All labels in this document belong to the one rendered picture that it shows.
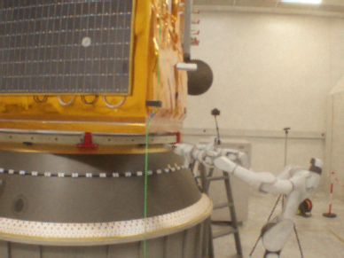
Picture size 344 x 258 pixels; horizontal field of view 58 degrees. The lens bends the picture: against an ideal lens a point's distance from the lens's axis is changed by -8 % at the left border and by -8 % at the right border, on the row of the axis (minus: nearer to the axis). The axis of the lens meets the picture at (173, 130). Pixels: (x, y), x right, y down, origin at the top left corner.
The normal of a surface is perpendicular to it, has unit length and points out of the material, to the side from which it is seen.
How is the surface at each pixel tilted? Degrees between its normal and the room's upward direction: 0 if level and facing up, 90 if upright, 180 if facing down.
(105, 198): 62
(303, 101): 90
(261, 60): 90
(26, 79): 90
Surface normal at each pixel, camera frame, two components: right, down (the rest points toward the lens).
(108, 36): -0.13, 0.01
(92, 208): 0.33, -0.44
